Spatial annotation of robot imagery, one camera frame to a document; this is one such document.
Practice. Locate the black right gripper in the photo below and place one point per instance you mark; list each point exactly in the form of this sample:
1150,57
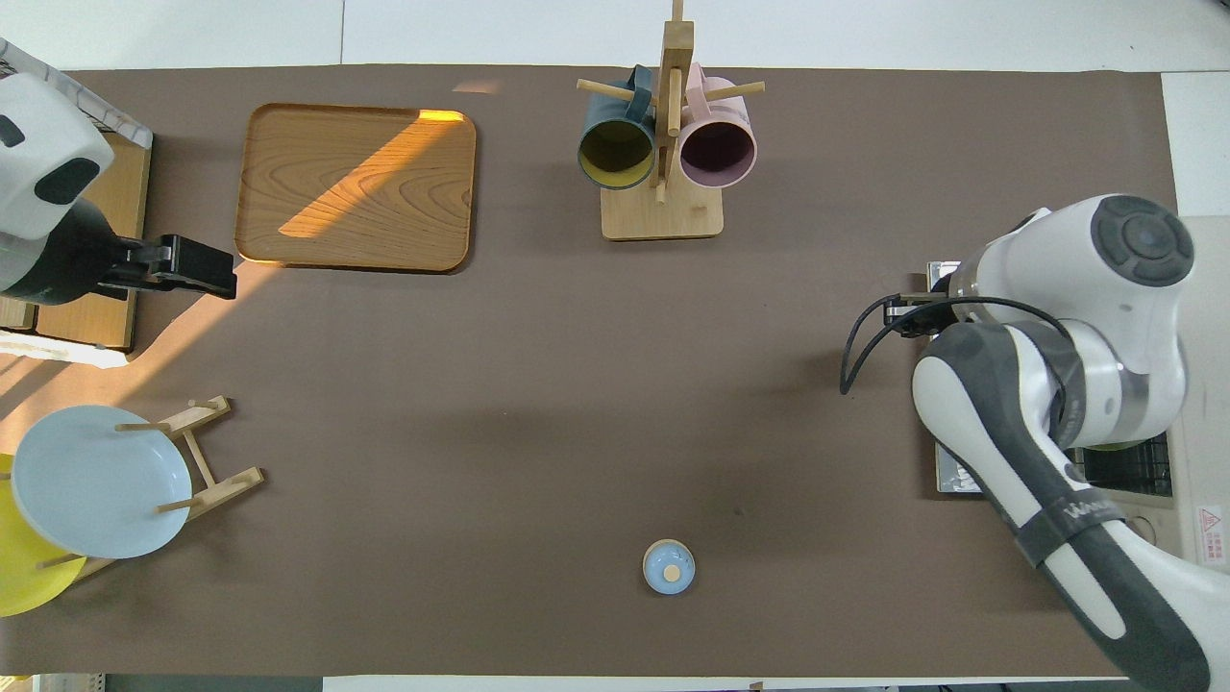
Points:
58,255

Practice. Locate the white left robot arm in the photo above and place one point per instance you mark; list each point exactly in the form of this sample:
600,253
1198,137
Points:
43,144

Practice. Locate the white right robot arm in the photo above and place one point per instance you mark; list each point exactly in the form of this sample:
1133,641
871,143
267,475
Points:
1095,288

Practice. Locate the large wooden board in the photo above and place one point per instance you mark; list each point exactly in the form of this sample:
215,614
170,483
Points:
115,192

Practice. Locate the white checked cloth liner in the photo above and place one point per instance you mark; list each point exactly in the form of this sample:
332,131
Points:
106,115

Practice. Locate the wooden tray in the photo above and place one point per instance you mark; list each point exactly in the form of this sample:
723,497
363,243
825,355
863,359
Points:
356,187

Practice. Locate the wooden plate rack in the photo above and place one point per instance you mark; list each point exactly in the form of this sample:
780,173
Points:
216,485

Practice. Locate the light blue plate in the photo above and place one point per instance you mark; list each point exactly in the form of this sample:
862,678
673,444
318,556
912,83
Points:
96,481

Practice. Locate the pink mug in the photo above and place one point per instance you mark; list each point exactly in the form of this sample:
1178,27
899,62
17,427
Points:
718,154

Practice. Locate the wooden mug rack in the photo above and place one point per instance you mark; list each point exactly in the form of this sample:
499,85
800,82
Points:
663,216

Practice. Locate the yellow plate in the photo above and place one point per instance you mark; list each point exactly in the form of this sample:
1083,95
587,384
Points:
24,577

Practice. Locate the dark blue mug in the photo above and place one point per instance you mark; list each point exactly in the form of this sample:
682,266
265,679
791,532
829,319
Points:
615,154

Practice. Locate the brown table mat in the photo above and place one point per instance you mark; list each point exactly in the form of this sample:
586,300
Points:
577,384

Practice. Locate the small blue bell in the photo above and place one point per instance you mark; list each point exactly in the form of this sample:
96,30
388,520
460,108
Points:
668,567

